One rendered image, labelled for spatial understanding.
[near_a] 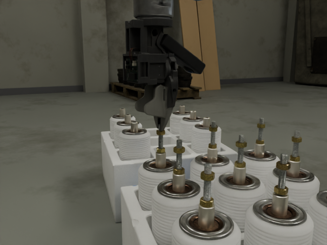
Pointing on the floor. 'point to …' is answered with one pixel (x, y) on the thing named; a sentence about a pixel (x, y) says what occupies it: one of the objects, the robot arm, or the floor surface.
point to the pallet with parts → (184, 79)
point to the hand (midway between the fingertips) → (163, 122)
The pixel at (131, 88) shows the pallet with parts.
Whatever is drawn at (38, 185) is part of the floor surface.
